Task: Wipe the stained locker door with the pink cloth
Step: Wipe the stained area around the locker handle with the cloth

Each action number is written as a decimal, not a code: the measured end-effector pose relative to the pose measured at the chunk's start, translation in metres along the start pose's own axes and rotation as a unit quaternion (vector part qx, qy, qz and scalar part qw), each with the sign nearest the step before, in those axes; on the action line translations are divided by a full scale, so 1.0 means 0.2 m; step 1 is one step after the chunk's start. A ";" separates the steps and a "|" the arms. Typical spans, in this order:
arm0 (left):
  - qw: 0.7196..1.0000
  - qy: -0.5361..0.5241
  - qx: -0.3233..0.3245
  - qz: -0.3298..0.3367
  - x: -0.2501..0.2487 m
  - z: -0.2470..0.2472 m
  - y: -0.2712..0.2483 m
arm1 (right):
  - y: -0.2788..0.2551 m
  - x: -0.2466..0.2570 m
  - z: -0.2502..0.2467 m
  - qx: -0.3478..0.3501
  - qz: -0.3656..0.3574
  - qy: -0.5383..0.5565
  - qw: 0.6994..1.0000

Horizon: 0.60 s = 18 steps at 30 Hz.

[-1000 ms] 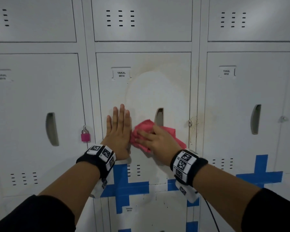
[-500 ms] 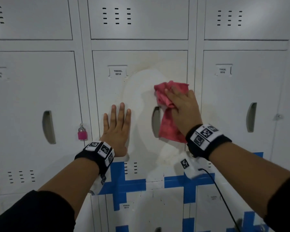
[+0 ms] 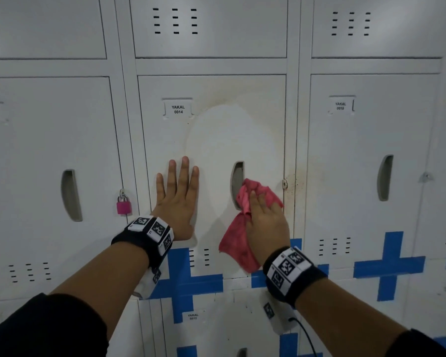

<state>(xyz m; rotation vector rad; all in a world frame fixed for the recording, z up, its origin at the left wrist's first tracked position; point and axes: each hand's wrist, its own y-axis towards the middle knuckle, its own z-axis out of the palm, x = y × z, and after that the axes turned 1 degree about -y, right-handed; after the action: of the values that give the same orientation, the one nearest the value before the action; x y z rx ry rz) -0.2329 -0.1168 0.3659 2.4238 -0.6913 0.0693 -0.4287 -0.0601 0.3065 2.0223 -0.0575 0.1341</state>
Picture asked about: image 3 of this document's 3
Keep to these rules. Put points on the red cleaning cloth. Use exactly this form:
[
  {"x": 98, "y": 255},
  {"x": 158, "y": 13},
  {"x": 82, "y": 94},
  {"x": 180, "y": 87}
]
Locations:
[{"x": 238, "y": 236}]

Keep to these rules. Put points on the pink padlock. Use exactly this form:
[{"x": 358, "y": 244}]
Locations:
[{"x": 123, "y": 207}]

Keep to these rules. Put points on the person's left hand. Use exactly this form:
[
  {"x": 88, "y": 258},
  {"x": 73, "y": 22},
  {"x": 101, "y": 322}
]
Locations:
[{"x": 178, "y": 211}]

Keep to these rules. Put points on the bank of grey locker doors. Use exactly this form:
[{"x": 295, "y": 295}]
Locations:
[{"x": 215, "y": 33}]

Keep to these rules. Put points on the black sleeve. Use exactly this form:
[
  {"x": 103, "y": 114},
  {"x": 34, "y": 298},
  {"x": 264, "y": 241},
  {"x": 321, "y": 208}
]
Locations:
[
  {"x": 420, "y": 347},
  {"x": 41, "y": 330}
]

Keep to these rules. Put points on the white left wrist camera unit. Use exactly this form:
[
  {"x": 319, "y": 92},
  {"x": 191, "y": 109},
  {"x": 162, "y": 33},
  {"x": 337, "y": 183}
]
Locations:
[{"x": 148, "y": 284}]

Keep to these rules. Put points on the white wrist camera unit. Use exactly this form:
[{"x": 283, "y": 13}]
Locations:
[
  {"x": 148, "y": 284},
  {"x": 278, "y": 317}
]

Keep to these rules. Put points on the person's left forearm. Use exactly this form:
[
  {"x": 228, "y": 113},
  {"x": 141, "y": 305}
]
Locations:
[{"x": 104, "y": 275}]

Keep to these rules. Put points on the group of blue tape crosses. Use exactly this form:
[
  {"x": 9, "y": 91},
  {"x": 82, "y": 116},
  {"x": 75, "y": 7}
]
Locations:
[{"x": 390, "y": 265}]

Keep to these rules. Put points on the metal lock hasp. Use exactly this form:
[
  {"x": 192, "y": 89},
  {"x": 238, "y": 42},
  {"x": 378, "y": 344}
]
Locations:
[{"x": 285, "y": 184}]

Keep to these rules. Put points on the black left sleeve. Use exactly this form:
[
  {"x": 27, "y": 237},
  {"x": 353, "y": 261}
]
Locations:
[{"x": 41, "y": 330}]

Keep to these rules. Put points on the black wrist tracker band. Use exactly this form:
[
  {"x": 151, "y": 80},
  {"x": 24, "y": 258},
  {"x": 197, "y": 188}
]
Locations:
[
  {"x": 133, "y": 241},
  {"x": 293, "y": 271}
]

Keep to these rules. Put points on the black right sleeve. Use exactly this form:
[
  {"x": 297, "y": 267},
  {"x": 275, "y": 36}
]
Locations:
[{"x": 420, "y": 347}]

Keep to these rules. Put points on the person's left middle finger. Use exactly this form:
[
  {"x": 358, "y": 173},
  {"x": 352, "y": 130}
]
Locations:
[{"x": 185, "y": 173}]

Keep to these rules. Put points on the person's right hand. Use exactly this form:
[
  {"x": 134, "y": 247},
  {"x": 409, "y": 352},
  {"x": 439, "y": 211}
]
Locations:
[{"x": 267, "y": 234}]

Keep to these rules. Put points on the white right wrist camera unit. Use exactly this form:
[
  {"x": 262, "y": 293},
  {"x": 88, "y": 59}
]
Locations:
[{"x": 278, "y": 317}]

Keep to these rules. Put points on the person's left little finger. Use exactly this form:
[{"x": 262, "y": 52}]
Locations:
[{"x": 160, "y": 185}]

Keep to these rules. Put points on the person's right forearm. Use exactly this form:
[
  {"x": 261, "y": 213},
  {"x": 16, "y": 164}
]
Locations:
[{"x": 342, "y": 319}]

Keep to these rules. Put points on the black right wrist tracker band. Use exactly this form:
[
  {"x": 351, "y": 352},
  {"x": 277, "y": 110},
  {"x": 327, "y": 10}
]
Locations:
[{"x": 293, "y": 271}]

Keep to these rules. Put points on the black left wrist tracker band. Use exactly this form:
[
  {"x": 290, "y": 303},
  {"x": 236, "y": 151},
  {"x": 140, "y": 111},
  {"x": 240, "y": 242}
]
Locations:
[{"x": 133, "y": 241}]

